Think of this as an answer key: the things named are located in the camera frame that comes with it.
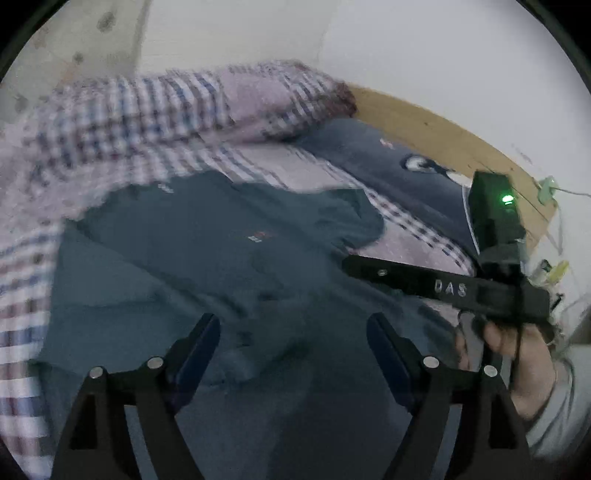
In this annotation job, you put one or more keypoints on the fruit pattern curtain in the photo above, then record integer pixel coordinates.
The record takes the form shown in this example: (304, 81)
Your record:
(83, 39)

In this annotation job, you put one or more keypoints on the wooden bed headboard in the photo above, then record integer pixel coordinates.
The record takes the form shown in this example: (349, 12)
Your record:
(454, 147)

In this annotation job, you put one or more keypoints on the checkered purple quilt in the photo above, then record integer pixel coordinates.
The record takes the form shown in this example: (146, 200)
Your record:
(97, 135)

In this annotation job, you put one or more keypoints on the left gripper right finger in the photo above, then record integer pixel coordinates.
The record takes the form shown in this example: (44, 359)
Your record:
(490, 441)

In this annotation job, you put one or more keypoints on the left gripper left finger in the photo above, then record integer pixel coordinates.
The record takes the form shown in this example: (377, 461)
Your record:
(95, 441)

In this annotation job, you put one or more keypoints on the blue plush shark pillow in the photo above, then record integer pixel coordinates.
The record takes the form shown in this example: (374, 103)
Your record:
(415, 182)

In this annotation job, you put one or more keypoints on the dark teal t-shirt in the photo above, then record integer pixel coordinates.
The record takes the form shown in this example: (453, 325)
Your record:
(293, 390)

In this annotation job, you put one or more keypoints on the grey-green sleeve forearm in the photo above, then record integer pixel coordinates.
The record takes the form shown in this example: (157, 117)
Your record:
(564, 424)

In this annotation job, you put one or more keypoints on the right hand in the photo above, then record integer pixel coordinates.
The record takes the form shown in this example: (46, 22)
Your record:
(535, 376)

